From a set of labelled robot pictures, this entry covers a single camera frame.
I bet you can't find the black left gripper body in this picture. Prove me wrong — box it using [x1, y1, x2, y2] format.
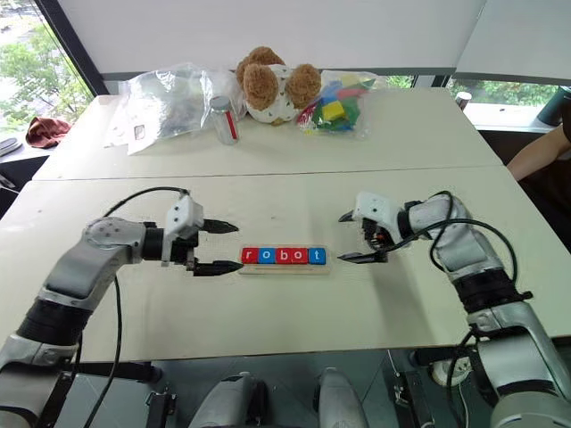
[169, 234, 202, 274]

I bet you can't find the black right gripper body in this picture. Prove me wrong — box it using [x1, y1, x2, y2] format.
[360, 217, 398, 264]

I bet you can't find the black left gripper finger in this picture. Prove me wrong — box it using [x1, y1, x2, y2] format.
[203, 218, 240, 235]
[192, 260, 245, 278]

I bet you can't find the wooden letter tray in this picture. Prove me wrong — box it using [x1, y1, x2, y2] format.
[238, 244, 334, 276]

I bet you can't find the plastic bag of colourful blocks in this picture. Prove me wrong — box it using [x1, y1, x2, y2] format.
[294, 70, 378, 140]

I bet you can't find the clear jar with grey lid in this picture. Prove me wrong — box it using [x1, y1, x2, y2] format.
[209, 95, 240, 146]

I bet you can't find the clear crumpled plastic bag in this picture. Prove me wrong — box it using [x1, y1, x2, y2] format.
[118, 62, 244, 142]

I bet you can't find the brown and white teddy bear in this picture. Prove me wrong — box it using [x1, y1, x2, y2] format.
[235, 45, 323, 127]

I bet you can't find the grey rounded shell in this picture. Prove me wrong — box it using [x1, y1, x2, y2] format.
[314, 367, 369, 428]
[189, 372, 269, 428]

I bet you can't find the white sneaker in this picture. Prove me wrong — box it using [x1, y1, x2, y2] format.
[430, 356, 474, 387]

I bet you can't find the reddish brown cloth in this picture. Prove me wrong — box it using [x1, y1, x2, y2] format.
[25, 116, 72, 148]

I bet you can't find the wide white roller blind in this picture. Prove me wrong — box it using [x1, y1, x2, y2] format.
[57, 0, 490, 75]

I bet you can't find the dark green drinking bottle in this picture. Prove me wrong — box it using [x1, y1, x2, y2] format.
[536, 85, 571, 128]

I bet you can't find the narrow white roller blind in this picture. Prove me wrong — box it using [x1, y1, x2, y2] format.
[454, 0, 571, 81]

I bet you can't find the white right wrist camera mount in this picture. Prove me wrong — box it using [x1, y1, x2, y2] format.
[351, 191, 402, 237]

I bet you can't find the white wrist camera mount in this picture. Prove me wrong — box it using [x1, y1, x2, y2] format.
[351, 191, 402, 237]
[161, 195, 205, 268]

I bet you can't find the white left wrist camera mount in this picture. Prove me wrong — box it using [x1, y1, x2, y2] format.
[161, 195, 205, 268]

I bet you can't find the black table frame bar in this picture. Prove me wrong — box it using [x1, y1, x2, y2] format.
[66, 360, 161, 383]

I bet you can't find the black metal bracket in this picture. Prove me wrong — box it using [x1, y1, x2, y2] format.
[145, 390, 178, 428]
[392, 369, 429, 428]

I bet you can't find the black window frame post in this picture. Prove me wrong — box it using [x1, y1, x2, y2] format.
[35, 0, 106, 97]

